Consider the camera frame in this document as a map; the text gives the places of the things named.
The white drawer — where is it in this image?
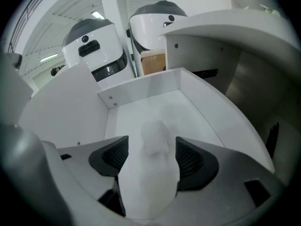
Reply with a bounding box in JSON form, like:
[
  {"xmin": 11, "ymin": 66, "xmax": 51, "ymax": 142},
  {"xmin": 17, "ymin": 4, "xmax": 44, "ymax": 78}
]
[{"xmin": 18, "ymin": 62, "xmax": 276, "ymax": 174}]

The black balcony railing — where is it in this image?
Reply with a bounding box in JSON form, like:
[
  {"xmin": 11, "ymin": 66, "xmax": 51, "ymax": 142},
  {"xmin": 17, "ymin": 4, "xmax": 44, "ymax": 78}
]
[{"xmin": 8, "ymin": 0, "xmax": 57, "ymax": 54}]

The white service robot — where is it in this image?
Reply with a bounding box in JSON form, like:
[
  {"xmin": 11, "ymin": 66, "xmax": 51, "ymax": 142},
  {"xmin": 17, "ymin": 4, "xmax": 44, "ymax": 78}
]
[
  {"xmin": 62, "ymin": 17, "xmax": 136, "ymax": 90},
  {"xmin": 127, "ymin": 0, "xmax": 189, "ymax": 78}
]

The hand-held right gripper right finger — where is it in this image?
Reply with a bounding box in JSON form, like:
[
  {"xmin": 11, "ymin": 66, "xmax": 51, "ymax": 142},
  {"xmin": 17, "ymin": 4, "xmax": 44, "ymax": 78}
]
[{"xmin": 151, "ymin": 136, "xmax": 289, "ymax": 226}]

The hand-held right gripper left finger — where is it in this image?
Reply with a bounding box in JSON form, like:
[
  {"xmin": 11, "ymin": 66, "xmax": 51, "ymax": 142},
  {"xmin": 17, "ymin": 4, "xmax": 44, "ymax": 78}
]
[{"xmin": 41, "ymin": 135, "xmax": 130, "ymax": 202}]

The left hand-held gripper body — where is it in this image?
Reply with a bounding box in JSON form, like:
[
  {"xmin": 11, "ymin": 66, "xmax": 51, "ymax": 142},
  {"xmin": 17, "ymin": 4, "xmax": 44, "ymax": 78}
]
[{"xmin": 0, "ymin": 52, "xmax": 34, "ymax": 127}]

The brown cardboard box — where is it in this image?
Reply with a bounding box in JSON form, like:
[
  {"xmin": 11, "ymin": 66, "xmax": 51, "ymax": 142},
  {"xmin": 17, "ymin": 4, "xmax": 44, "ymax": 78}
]
[{"xmin": 140, "ymin": 50, "xmax": 167, "ymax": 77}]

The ceiling strip light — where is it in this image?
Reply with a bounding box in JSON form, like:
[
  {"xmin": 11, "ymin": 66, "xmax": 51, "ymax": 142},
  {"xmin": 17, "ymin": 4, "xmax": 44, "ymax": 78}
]
[
  {"xmin": 91, "ymin": 10, "xmax": 105, "ymax": 20},
  {"xmin": 39, "ymin": 53, "xmax": 59, "ymax": 64}
]

